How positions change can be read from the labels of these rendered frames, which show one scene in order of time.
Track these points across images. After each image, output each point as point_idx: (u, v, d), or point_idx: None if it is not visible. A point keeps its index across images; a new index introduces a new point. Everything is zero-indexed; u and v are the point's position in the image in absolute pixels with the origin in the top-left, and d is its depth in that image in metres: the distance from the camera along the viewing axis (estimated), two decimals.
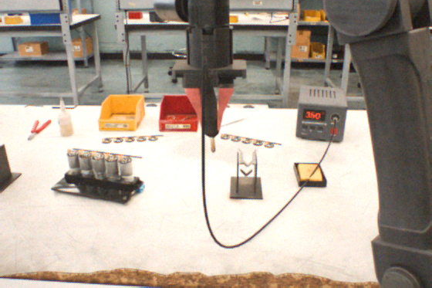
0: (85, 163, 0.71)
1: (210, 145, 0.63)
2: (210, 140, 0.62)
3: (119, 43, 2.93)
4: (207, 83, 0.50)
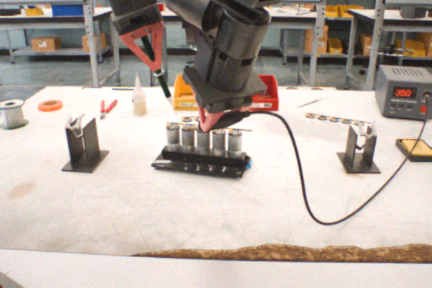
0: (188, 137, 0.66)
1: (190, 129, 0.63)
2: (194, 127, 0.62)
3: None
4: (241, 112, 0.50)
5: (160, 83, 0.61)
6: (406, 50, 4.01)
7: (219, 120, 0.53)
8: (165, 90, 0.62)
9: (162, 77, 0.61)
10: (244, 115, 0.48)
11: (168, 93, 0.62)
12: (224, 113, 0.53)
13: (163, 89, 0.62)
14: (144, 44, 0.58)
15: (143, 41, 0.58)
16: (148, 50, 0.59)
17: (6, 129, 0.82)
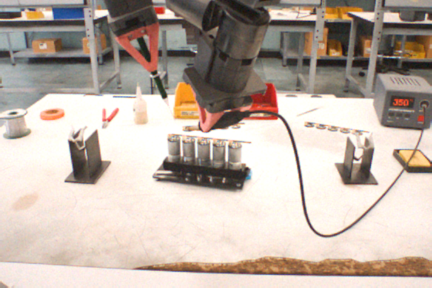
0: (189, 148, 0.67)
1: (190, 129, 0.63)
2: (194, 127, 0.62)
3: None
4: (241, 112, 0.50)
5: (156, 84, 0.62)
6: (405, 52, 4.02)
7: (219, 120, 0.53)
8: (161, 91, 0.62)
9: (158, 78, 0.61)
10: (244, 115, 0.49)
11: (164, 94, 0.62)
12: (224, 113, 0.53)
13: (160, 89, 0.62)
14: (140, 45, 0.58)
15: (140, 42, 0.58)
16: (144, 52, 0.59)
17: (9, 138, 0.83)
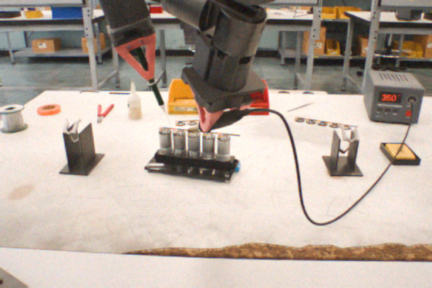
0: (180, 141, 0.70)
1: (191, 130, 0.63)
2: (194, 128, 0.62)
3: None
4: (240, 110, 0.50)
5: (153, 92, 0.65)
6: (403, 52, 4.04)
7: (219, 119, 0.53)
8: (158, 98, 0.65)
9: (155, 86, 0.64)
10: (244, 113, 0.48)
11: (161, 101, 0.65)
12: (224, 112, 0.53)
13: (156, 96, 0.65)
14: (138, 55, 0.62)
15: (137, 52, 0.61)
16: (142, 61, 0.62)
17: (6, 133, 0.85)
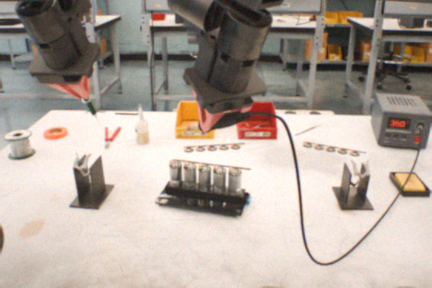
0: (190, 174, 0.69)
1: (190, 128, 0.63)
2: (194, 127, 0.62)
3: (144, 45, 2.92)
4: (241, 113, 0.50)
5: (90, 106, 0.68)
6: (405, 57, 4.04)
7: (220, 120, 0.53)
8: (93, 109, 0.70)
9: (90, 100, 0.68)
10: (245, 116, 0.49)
11: (95, 110, 0.70)
12: (224, 113, 0.53)
13: (92, 109, 0.69)
14: None
15: None
16: None
17: (14, 159, 0.85)
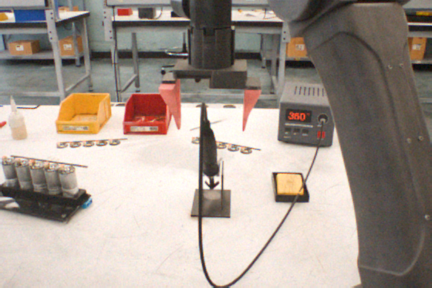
0: (21, 173, 0.59)
1: (209, 182, 0.59)
2: None
3: (106, 41, 2.81)
4: (207, 126, 0.46)
5: None
6: None
7: None
8: None
9: None
10: (203, 123, 0.45)
11: None
12: None
13: None
14: None
15: None
16: None
17: None
